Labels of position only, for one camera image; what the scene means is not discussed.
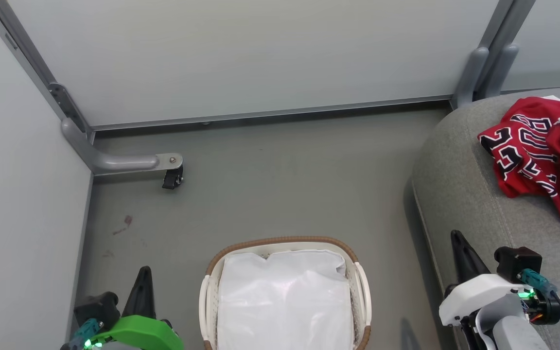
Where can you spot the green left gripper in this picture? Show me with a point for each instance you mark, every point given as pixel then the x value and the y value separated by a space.
pixel 139 333

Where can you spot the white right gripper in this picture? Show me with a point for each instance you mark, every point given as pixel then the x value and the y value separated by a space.
pixel 479 296

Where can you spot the red basketball jersey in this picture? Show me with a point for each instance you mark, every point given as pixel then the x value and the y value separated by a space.
pixel 523 150

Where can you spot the grey fabric sofa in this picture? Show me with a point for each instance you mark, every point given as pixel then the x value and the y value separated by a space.
pixel 464 194

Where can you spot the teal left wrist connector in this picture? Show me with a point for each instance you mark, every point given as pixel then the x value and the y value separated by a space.
pixel 84 333

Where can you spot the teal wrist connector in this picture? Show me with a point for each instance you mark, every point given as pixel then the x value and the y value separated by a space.
pixel 84 333
pixel 537 282

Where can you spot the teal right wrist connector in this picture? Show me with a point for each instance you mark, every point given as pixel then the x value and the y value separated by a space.
pixel 537 282

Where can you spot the white laundry basket brown rim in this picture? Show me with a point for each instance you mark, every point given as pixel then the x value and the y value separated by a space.
pixel 363 296

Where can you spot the black caster wheel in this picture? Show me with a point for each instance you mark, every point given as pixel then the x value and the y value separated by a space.
pixel 172 179

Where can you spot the grey partition foot with caster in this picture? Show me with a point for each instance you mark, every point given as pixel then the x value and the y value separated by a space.
pixel 124 163

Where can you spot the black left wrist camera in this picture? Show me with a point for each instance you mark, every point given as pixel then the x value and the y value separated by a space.
pixel 96 308

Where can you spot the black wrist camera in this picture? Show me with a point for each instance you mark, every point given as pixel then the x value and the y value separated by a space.
pixel 96 308
pixel 517 262

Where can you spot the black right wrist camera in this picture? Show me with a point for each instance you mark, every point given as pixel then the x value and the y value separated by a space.
pixel 517 262

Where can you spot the grey partition bottom rail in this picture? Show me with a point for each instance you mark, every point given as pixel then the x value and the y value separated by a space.
pixel 270 113

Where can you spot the grey partition corner post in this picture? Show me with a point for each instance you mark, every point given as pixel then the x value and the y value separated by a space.
pixel 503 24
pixel 32 58

